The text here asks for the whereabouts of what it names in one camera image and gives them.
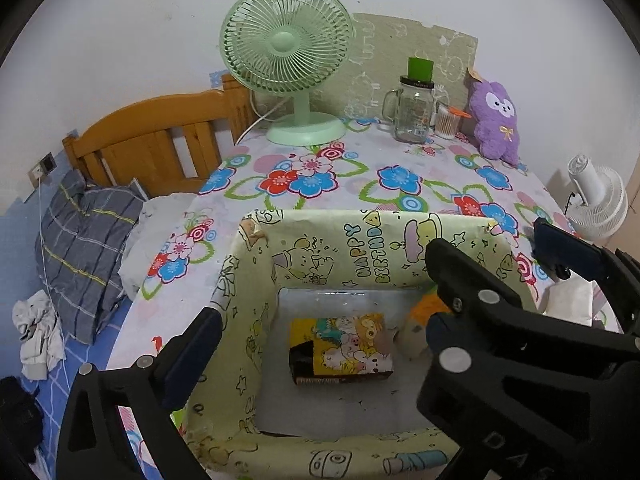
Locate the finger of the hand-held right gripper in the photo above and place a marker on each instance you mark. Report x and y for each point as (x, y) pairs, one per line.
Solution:
(500, 360)
(570, 255)

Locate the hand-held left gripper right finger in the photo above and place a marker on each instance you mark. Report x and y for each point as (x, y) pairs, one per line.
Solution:
(437, 332)

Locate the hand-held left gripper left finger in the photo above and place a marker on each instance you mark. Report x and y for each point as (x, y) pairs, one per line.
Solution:
(184, 372)

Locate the orange green soft pack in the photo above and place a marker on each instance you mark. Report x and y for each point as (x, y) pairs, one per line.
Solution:
(422, 307)

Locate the white tissue pack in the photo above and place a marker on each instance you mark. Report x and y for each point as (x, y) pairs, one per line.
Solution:
(575, 305)

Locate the yellow cartoon storage box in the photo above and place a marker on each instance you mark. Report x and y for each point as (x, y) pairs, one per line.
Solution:
(240, 310)

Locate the white floor fan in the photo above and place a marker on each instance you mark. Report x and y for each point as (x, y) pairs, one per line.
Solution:
(600, 200)

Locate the yellow cartoon tissue pack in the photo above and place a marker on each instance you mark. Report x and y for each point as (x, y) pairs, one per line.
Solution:
(350, 345)

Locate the blue checked bed sheet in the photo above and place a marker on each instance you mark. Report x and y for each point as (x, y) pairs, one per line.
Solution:
(55, 400)

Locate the purple plush bunny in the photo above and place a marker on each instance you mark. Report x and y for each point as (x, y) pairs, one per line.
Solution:
(495, 125)

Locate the crumpled white cloth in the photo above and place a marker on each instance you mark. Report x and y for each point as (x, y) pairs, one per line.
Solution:
(37, 335)

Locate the grey plaid pillow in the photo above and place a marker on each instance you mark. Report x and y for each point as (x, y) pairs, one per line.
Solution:
(85, 255)

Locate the black bag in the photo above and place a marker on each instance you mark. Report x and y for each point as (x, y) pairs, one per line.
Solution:
(17, 420)

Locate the floral tablecloth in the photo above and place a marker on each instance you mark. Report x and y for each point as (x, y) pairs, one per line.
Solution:
(350, 175)

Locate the clear cotton swab jar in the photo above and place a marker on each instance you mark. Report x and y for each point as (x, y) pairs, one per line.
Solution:
(446, 122)

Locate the glass jar mug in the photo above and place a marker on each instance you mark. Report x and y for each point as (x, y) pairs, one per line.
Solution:
(412, 115)

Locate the green plastic cup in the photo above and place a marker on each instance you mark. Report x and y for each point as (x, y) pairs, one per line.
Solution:
(420, 67)

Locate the wooden bed headboard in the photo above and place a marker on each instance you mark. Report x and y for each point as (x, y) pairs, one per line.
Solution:
(145, 130)

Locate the green desk fan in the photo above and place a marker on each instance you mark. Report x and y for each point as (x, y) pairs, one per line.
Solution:
(287, 42)

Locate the wall socket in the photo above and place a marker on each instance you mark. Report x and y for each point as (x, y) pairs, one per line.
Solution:
(47, 164)

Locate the green cartoon wall sheet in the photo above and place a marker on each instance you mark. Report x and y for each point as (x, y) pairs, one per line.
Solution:
(395, 40)

